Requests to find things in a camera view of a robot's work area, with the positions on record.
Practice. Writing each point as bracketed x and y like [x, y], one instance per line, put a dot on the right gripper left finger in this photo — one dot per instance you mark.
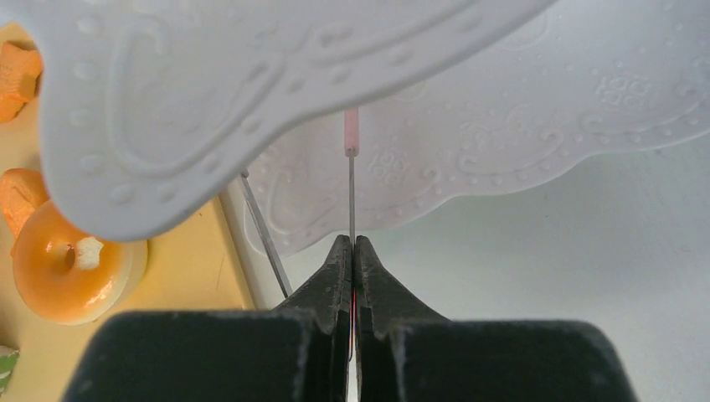
[297, 351]

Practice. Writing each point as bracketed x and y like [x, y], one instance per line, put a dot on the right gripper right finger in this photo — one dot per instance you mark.
[407, 351]

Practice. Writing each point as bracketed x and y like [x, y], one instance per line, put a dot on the pink handled metal tongs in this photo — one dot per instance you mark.
[351, 145]

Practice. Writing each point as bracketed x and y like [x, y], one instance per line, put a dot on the yellow serving tray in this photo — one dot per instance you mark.
[193, 266]

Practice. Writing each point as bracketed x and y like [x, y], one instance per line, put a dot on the orange glazed donut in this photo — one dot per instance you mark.
[69, 277]

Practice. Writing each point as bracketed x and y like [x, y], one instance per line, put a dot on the white three tier stand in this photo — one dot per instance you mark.
[149, 108]

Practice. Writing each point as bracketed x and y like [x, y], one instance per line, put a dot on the green layered cake slice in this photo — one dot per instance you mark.
[8, 361]

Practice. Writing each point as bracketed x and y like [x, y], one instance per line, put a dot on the small orange pastry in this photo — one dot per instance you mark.
[22, 192]

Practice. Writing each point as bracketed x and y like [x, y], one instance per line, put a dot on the orange croissant pastry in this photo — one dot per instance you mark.
[20, 72]

